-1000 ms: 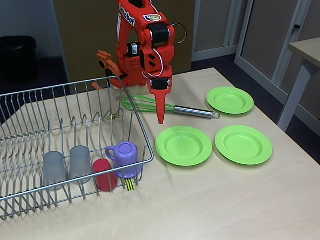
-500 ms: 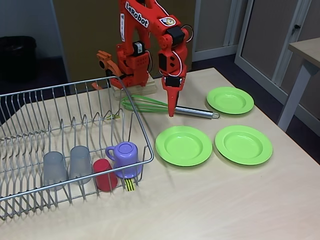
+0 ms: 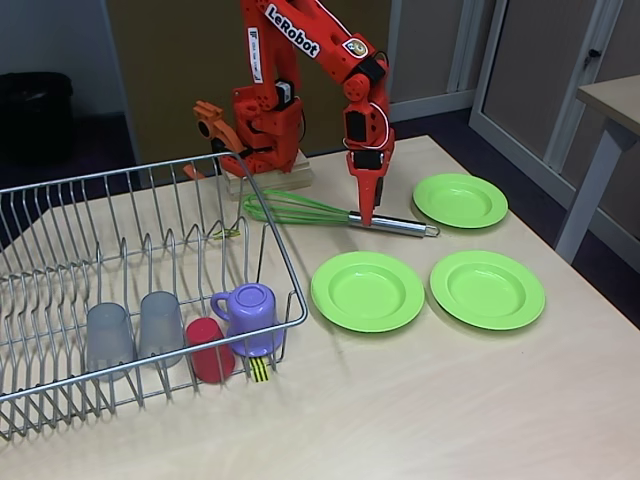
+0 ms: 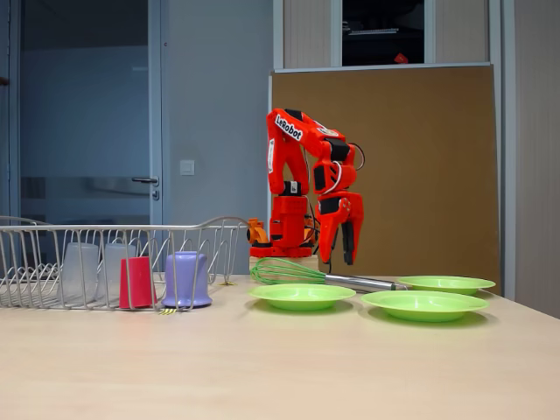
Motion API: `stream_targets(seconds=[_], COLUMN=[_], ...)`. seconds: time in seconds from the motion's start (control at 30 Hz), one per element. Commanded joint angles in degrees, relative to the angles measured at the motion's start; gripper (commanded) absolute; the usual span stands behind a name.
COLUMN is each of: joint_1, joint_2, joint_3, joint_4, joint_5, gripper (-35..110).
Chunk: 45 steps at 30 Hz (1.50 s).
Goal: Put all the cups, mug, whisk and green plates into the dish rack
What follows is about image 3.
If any green whisk with metal handle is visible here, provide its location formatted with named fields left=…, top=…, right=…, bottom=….
left=242, top=188, right=442, bottom=240

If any green plastic plate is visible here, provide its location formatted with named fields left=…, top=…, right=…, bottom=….
left=412, top=173, right=509, bottom=230
left=428, top=249, right=547, bottom=331
left=309, top=250, right=426, bottom=333

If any purple plastic mug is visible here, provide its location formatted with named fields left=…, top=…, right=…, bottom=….
left=210, top=283, right=287, bottom=358

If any red plastic cup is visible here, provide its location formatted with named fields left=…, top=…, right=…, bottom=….
left=185, top=317, right=236, bottom=385

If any grey translucent plastic cup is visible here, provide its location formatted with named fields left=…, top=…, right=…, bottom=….
left=138, top=291, right=185, bottom=370
left=85, top=302, right=136, bottom=382

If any wooden base block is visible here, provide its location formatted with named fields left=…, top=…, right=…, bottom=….
left=222, top=152, right=315, bottom=201

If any orange table clamp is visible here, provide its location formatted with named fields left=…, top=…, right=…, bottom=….
left=182, top=99, right=249, bottom=181

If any grey cabinet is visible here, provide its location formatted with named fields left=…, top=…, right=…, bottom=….
left=383, top=0, right=640, bottom=236

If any yellow black striped tape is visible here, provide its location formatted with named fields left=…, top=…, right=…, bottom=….
left=248, top=355, right=273, bottom=385

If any brown partition board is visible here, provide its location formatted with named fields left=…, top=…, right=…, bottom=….
left=106, top=0, right=391, bottom=164

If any beige side table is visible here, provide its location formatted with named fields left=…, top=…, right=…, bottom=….
left=553, top=74, right=640, bottom=264

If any black trash bin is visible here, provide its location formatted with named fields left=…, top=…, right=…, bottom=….
left=0, top=72, right=75, bottom=166

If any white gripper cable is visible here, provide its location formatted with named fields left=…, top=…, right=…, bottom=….
left=342, top=102, right=391, bottom=151

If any metal wire dish rack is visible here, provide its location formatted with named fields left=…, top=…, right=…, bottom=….
left=0, top=149, right=309, bottom=441

